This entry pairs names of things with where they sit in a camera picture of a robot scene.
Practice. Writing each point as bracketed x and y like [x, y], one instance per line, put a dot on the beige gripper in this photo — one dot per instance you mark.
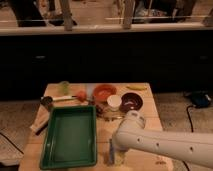
[119, 157]

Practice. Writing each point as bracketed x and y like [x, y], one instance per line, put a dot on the blue sponge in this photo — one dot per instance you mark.
[111, 153]

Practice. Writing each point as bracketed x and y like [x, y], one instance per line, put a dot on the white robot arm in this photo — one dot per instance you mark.
[196, 148]

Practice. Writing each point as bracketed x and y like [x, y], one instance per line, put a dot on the green plastic tray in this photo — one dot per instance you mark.
[71, 139]

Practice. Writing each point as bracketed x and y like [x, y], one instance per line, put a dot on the dark clutter utensils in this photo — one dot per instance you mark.
[105, 113]

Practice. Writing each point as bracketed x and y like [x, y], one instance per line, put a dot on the white cup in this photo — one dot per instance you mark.
[114, 102]

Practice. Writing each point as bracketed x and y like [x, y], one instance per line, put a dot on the dark purple bowl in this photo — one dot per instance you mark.
[131, 101]

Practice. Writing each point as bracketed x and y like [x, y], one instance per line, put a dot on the wooden table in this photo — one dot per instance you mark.
[135, 161]

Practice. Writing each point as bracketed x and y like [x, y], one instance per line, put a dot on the orange bowl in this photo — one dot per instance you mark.
[103, 91]

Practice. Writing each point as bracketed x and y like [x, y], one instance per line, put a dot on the yellow banana toy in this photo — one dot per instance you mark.
[136, 88]

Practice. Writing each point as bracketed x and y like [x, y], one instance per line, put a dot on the beige brush block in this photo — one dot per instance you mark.
[40, 121]

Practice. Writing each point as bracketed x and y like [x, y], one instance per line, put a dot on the green translucent cup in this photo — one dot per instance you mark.
[64, 87]

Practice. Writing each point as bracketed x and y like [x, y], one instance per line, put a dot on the metal measuring cup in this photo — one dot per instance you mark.
[47, 102]

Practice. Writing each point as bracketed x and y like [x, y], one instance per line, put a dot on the dark blue floor device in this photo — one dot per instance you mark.
[200, 100]

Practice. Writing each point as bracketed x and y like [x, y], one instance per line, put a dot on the white handled utensil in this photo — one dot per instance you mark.
[64, 98]

